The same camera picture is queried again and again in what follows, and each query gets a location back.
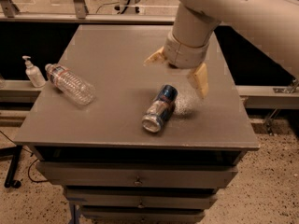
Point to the black stand leg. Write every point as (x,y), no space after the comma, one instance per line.
(14,153)

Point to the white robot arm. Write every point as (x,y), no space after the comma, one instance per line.
(272,26)

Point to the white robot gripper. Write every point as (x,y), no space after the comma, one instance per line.
(183,54)

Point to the clear plastic water bottle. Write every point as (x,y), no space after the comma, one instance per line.
(72,86)

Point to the blue silver redbull can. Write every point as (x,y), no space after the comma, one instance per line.
(160,109)

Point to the white pump dispenser bottle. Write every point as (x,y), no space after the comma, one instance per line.
(34,73)

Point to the grey drawer cabinet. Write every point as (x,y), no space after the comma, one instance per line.
(107,163)

